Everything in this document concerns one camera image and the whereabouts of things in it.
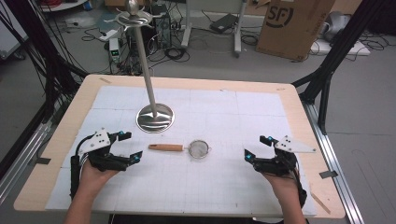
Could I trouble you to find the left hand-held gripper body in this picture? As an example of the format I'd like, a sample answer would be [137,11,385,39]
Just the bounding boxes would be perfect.
[78,128,131,173]

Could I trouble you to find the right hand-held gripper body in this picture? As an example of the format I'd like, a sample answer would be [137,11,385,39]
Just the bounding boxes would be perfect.
[253,134,318,177]

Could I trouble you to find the wooden-handled mesh strainer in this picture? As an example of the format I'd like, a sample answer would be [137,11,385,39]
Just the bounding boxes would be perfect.
[148,139,213,160]

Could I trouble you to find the steel rack stand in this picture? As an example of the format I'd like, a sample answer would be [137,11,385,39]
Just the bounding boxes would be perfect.
[104,0,176,134]

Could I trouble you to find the person's left hand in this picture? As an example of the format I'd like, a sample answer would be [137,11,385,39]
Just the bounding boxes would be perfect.
[76,161,121,201]

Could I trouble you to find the person's right hand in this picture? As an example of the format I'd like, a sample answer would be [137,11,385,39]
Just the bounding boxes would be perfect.
[262,173,302,205]

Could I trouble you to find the light wooden table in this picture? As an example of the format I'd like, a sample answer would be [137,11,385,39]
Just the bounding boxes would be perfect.
[13,74,347,220]

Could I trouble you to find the white grid mat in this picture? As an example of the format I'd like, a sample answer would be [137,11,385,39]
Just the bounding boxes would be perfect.
[45,85,318,218]

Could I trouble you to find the thin wooden stick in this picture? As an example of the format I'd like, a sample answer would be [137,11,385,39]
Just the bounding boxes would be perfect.
[309,190,332,216]

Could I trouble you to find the power supply with green display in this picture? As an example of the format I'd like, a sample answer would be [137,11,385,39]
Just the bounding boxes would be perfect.
[108,37,121,63]

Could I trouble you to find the white power strip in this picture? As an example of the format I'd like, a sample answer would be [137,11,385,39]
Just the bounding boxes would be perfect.
[98,29,120,42]

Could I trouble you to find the white rolling stand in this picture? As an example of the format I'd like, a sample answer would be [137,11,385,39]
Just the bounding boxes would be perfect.
[180,0,249,59]

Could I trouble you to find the flat white board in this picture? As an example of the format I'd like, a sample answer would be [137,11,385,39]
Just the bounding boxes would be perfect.
[310,39,372,57]

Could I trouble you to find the brown cardboard box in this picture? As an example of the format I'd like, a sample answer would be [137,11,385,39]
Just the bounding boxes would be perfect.
[255,0,336,62]

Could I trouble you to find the black computer tower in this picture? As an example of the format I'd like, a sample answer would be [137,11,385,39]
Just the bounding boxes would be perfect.
[151,3,173,49]

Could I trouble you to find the flat black device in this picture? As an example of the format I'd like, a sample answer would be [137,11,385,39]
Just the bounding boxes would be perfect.
[209,13,239,35]

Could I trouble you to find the grey bag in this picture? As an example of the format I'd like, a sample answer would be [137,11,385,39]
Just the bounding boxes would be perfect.
[322,10,352,42]

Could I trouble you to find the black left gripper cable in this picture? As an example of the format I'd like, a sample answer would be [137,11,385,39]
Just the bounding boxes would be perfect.
[70,133,94,201]

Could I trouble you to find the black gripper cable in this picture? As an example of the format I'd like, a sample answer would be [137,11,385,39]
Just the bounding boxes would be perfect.
[70,133,94,201]
[291,155,308,208]

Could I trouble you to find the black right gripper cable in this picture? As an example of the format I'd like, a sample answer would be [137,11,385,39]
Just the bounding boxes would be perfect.
[291,155,308,208]

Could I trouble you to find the aluminium rail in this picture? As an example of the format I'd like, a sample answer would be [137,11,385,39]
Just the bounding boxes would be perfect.
[0,121,53,205]
[303,102,366,224]

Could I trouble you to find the black metal frame with cables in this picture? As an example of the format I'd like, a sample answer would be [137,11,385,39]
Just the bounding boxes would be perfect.
[0,0,90,182]

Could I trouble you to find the coiled black cable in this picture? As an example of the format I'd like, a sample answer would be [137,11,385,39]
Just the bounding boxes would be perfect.
[163,46,191,63]

